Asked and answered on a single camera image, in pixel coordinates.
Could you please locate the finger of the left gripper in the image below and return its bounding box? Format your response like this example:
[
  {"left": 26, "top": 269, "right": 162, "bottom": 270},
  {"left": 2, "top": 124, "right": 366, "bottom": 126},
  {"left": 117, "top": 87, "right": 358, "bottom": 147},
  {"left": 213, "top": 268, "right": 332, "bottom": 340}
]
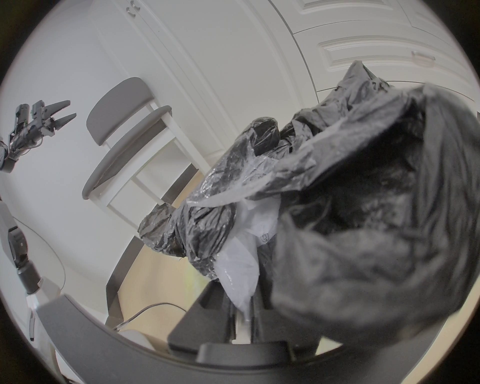
[
  {"left": 54, "top": 112, "right": 77, "bottom": 130},
  {"left": 45, "top": 100, "right": 71, "bottom": 115}
]

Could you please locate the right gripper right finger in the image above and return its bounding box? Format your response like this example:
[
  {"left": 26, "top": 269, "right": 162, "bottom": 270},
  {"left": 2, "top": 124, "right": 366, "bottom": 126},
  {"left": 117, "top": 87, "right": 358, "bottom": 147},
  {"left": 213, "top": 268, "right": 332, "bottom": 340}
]
[{"left": 252, "top": 296, "right": 322, "bottom": 355}]

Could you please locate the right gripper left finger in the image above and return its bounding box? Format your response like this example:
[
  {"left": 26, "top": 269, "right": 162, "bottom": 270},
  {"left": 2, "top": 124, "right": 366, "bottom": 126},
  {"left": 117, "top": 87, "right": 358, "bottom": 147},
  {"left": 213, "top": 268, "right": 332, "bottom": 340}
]
[{"left": 167, "top": 281, "right": 236, "bottom": 355}]

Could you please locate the white printed wrapper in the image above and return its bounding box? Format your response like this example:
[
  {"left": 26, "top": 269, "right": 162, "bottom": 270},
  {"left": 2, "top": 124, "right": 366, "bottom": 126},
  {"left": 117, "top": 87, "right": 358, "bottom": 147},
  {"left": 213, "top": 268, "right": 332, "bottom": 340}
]
[{"left": 210, "top": 195, "right": 283, "bottom": 324}]

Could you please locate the black plastic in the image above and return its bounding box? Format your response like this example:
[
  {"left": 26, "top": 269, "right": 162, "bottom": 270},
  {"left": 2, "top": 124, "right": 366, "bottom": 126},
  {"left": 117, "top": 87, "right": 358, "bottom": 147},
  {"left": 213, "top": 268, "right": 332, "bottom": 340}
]
[{"left": 138, "top": 60, "right": 480, "bottom": 344}]

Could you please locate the dark grey white chair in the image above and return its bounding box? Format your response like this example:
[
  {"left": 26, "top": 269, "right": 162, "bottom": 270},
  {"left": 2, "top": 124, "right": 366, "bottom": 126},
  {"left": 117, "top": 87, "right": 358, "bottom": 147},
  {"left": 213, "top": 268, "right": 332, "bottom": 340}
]
[{"left": 82, "top": 77, "right": 201, "bottom": 230}]

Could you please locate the white wardrobe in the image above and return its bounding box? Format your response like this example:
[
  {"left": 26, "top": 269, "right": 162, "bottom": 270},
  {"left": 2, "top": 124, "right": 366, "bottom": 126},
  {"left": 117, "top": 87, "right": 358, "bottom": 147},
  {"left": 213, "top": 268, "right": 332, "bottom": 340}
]
[{"left": 88, "top": 0, "right": 479, "bottom": 177}]

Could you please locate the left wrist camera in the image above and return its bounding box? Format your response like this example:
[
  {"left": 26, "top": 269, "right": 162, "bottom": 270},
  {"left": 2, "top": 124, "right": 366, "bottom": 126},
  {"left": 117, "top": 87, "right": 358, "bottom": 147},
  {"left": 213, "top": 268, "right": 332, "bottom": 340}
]
[{"left": 14, "top": 104, "right": 31, "bottom": 126}]

